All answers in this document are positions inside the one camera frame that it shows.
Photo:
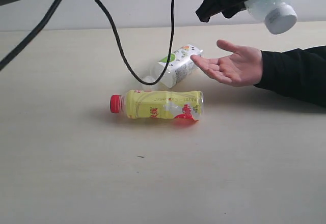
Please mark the yellow label bottle red cap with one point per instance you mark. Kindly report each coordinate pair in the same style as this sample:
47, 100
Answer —
138, 104

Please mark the white bottle green label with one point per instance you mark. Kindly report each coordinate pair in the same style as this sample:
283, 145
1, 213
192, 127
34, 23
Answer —
277, 15

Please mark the open bare human hand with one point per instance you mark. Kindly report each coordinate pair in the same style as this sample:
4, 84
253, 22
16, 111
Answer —
244, 67

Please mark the white bottle with apple label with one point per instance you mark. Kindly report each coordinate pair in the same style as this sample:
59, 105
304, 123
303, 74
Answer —
180, 66

